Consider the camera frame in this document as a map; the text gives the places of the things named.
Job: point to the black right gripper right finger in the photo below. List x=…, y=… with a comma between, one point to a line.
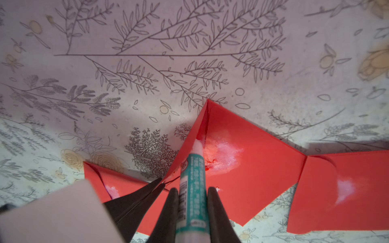
x=221, y=230

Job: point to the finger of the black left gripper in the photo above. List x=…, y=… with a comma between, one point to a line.
x=128, y=211

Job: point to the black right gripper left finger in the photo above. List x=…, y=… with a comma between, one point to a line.
x=165, y=228

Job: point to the green white glue stick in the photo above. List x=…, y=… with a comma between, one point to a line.
x=192, y=224

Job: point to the red envelope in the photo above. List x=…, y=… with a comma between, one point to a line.
x=249, y=166
x=345, y=191
x=111, y=185

